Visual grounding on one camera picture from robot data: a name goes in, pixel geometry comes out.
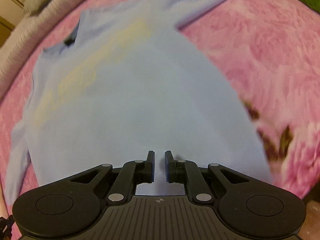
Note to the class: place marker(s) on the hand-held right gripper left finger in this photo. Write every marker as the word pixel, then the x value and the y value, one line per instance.
pixel 150 167

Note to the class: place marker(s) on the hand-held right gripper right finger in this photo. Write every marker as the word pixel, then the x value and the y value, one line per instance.
pixel 167 168

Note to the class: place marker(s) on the light blue sweatshirt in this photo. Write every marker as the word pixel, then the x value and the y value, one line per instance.
pixel 137 92

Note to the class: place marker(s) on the pink floral blanket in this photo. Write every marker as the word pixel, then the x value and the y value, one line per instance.
pixel 262 55

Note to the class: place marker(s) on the striped quilt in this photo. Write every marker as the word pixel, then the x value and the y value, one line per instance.
pixel 25 27

